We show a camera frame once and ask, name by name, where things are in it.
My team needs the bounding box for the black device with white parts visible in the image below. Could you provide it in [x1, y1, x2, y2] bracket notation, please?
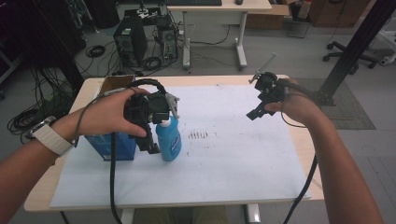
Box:
[124, 7, 163, 26]

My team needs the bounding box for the wristwatch with white band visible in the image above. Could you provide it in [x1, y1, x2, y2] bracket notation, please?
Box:
[30, 116, 77, 157]

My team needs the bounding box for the black keyboard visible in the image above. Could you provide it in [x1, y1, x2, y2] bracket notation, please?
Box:
[164, 0, 223, 7]

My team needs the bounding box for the wooden cabinet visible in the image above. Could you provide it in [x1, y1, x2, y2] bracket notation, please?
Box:
[307, 0, 372, 28]

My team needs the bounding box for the thick black right gripper cable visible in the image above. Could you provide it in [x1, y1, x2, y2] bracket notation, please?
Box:
[275, 78, 325, 224]

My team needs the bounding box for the black computer tower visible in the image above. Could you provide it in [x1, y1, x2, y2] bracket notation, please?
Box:
[112, 14, 149, 67]

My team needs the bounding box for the blue bottle with white cap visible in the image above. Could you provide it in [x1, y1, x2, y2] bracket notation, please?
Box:
[155, 115, 183, 162]

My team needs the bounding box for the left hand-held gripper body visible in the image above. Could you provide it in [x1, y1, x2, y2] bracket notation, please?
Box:
[123, 91, 181, 125]

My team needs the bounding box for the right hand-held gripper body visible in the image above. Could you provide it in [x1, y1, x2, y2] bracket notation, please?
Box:
[247, 52, 290, 106]

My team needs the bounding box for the black metal stand post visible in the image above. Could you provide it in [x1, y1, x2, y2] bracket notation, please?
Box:
[315, 0, 396, 107]

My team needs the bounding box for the bundle of black floor cables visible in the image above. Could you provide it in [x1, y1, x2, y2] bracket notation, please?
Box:
[7, 66, 78, 145]

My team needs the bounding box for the coil of black cable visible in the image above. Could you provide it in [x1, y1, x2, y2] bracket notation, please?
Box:
[85, 44, 106, 59]

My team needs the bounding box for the thin grey cord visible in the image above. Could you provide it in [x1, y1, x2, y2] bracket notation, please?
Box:
[74, 88, 141, 147]

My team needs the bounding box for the person's right hand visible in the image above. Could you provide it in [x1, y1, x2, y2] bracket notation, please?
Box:
[264, 77, 325, 127]

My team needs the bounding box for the white paper mat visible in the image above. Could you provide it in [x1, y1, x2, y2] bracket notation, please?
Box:
[49, 83, 312, 209]

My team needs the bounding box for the blue cardboard box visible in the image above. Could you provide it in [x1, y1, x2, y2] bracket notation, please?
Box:
[84, 74, 138, 162]

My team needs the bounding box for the open computer case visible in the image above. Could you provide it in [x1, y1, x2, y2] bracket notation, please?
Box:
[156, 15, 179, 63]

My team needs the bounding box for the brown cardboard box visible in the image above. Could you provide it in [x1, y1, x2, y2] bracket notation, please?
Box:
[246, 3, 292, 31]

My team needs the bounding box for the white table leg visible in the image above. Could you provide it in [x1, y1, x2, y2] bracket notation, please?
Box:
[246, 203, 262, 224]
[120, 208, 135, 224]

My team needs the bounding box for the dark curtain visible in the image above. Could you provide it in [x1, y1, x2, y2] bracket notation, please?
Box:
[0, 0, 88, 94]

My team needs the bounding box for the thin black cord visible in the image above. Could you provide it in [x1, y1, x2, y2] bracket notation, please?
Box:
[279, 92, 308, 129]

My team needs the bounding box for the black wire rack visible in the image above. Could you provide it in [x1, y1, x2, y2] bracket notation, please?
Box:
[286, 12, 313, 39]

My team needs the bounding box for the white desk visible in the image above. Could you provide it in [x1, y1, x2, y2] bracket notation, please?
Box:
[166, 0, 273, 71]

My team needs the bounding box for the black office chair base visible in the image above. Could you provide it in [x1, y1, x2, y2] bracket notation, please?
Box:
[322, 40, 379, 75]

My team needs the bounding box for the grey floor mat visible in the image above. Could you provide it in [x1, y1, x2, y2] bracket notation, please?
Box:
[295, 77, 376, 131]

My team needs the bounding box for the person's left hand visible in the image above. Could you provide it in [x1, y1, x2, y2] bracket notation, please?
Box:
[53, 87, 152, 143]

